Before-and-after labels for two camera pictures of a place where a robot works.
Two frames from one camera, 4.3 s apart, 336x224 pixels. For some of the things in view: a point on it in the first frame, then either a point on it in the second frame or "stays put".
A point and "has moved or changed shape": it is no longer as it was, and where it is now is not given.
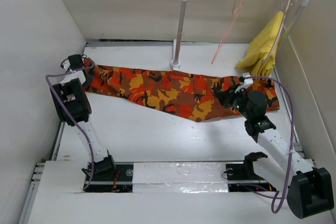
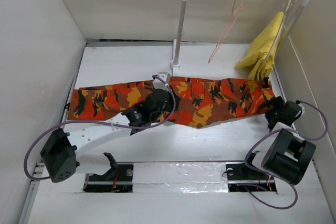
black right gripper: [226, 96] to [277, 102]
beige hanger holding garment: [286, 10] stays put
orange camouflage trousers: [190, 95] has moved or changed shape
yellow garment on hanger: [260, 57] stays put
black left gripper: [88, 81] to [170, 98]
